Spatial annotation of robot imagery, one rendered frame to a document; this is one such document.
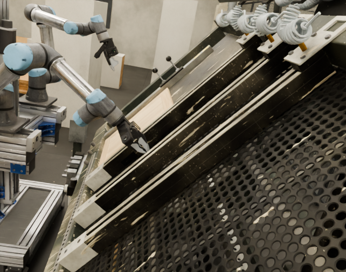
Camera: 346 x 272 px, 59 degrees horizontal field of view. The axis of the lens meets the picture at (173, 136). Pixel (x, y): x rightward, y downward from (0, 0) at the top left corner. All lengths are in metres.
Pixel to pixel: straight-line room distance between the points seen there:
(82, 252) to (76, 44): 3.49
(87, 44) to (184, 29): 2.02
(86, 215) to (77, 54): 3.25
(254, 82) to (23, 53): 0.97
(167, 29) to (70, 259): 4.89
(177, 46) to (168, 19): 0.49
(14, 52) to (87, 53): 2.86
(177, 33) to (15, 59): 4.39
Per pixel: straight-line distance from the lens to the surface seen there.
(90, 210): 1.34
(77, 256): 1.17
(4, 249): 2.33
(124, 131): 1.30
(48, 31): 2.46
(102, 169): 1.56
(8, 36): 2.11
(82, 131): 2.40
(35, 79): 2.35
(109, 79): 7.12
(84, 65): 4.38
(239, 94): 1.16
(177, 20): 5.68
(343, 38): 0.95
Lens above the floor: 1.78
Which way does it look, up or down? 21 degrees down
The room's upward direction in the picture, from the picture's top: 11 degrees clockwise
